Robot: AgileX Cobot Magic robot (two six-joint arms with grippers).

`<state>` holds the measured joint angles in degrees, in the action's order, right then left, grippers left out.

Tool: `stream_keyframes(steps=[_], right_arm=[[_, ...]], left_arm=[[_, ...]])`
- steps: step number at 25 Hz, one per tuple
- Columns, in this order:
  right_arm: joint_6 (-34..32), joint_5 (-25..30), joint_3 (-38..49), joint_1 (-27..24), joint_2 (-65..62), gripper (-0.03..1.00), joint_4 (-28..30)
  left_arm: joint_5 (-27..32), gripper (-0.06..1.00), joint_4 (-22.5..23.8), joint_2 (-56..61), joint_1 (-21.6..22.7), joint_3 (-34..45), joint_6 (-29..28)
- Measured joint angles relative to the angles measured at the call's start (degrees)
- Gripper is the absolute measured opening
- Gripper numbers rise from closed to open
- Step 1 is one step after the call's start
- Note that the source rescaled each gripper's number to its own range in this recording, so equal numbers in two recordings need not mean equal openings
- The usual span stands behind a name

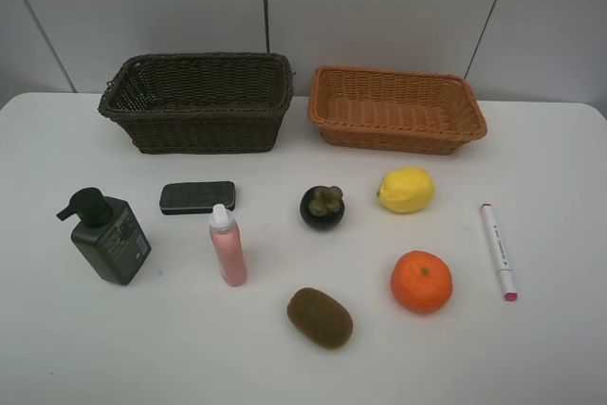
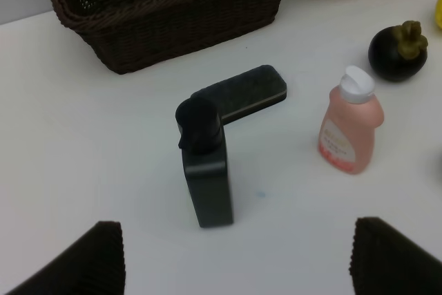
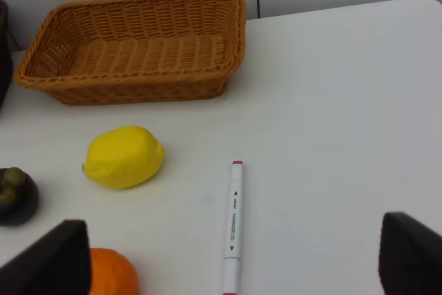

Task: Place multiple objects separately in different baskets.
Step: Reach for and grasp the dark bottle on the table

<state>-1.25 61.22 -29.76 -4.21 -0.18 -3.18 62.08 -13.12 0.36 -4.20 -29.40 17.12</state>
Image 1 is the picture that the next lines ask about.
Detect dark purple mangosteen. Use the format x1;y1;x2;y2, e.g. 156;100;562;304
300;186;345;230

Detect pink bottle white cap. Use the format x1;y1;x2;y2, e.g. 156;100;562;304
210;204;248;286

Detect yellow lemon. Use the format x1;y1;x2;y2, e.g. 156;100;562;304
377;167;434;213

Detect black whiteboard eraser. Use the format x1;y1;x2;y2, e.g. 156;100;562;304
159;181;236;215

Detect orange tangerine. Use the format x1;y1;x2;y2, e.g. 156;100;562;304
390;250;453;315

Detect dark green pump bottle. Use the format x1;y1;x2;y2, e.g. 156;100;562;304
57;187;152;285

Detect white marker pink cap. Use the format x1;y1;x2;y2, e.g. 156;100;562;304
480;204;518;303

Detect orange wicker basket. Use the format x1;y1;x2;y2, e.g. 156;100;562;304
308;65;487;156

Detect brown kiwi fruit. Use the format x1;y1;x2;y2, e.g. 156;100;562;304
286;287;354;350

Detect dark brown wicker basket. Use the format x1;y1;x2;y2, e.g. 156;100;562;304
99;52;293;155

